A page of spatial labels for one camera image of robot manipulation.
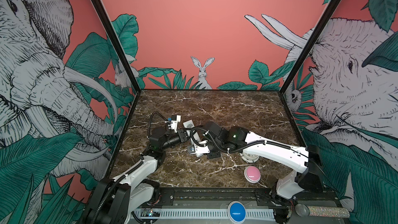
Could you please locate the white remote control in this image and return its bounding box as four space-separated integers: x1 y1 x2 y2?
182 119 206 156

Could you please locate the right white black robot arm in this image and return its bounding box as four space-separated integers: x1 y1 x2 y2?
199 121 324 200

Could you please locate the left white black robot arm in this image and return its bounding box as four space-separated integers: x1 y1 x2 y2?
78 127 189 224

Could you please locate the white round alarm clock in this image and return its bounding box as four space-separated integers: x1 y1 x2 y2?
240 152 260 163

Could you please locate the pink round push button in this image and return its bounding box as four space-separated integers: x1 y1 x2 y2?
244 166 261 184

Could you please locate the blue round push button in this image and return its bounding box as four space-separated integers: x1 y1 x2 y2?
227 201 247 224

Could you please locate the small green circuit board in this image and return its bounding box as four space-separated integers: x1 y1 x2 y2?
142 208 161 218

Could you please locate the glittery silver microphone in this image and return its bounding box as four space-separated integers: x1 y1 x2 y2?
294 204 350 218

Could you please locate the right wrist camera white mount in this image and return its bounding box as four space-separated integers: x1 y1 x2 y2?
187 143 210 157

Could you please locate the black front mounting rail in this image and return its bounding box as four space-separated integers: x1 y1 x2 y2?
155 187 341 206

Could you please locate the white slotted cable duct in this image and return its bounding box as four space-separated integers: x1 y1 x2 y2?
134 208 275 221

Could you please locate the right black frame post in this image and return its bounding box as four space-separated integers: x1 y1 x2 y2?
278 0 341 96

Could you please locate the black frame post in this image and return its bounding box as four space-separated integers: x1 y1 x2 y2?
90 0 141 94
278 0 341 96

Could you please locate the left black frame post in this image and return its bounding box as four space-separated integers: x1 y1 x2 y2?
90 0 141 94

